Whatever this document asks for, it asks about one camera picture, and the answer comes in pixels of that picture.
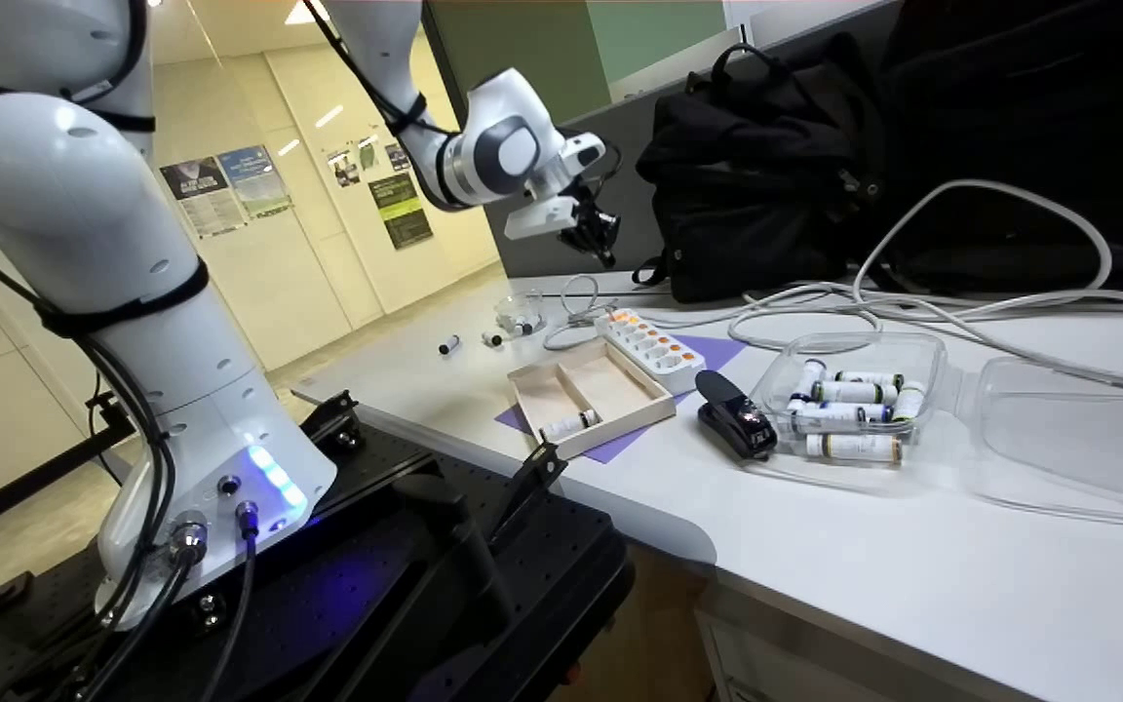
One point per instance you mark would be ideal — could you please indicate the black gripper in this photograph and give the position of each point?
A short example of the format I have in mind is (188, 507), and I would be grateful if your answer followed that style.
(588, 209)

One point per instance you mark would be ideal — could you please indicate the white switched power strip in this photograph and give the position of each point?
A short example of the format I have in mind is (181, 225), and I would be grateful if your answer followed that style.
(656, 343)

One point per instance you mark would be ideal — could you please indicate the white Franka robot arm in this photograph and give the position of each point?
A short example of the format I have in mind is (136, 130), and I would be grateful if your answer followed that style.
(68, 209)

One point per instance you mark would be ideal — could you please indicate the small black cap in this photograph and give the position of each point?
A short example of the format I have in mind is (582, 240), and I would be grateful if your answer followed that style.
(445, 347)
(494, 336)

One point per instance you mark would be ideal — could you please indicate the wooden divided tray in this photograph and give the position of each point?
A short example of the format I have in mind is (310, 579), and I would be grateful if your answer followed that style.
(602, 390)

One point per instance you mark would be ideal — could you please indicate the small silver item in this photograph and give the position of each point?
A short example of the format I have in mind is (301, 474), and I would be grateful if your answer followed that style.
(576, 417)

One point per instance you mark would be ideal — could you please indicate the black backpack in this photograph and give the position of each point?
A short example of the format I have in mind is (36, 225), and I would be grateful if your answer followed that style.
(780, 180)

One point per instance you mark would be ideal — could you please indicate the green board panel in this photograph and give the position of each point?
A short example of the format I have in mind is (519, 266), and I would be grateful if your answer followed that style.
(537, 41)

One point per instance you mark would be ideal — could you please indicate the black stapler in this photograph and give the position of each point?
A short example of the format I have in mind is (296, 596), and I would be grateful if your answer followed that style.
(735, 423)

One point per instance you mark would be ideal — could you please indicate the black table clamp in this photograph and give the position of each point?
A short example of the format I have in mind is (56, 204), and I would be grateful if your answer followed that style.
(540, 465)

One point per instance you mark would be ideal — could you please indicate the white marker tube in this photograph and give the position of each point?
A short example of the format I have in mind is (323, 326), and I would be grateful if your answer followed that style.
(908, 404)
(874, 378)
(856, 449)
(810, 377)
(853, 390)
(827, 417)

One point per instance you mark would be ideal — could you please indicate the clear plastic container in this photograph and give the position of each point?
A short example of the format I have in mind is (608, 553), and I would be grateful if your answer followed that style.
(848, 347)

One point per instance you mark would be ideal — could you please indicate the ceiling light panel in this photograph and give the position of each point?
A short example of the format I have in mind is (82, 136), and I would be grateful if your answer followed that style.
(301, 9)

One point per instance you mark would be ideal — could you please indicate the black robot cart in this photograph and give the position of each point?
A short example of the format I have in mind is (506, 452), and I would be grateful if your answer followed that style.
(367, 611)

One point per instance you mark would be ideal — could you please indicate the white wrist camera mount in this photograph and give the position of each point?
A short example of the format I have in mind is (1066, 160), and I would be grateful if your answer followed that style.
(531, 219)

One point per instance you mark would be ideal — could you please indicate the green black wall poster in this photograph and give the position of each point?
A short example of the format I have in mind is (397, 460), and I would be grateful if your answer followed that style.
(400, 219)

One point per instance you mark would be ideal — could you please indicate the small wall notice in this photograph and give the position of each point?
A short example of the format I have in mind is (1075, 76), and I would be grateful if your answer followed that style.
(397, 157)
(344, 169)

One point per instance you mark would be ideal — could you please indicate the blue wall poster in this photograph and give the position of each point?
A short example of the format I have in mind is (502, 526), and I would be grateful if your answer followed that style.
(255, 180)

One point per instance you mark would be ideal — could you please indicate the dark headed wall poster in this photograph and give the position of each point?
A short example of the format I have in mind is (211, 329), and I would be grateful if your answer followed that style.
(199, 195)

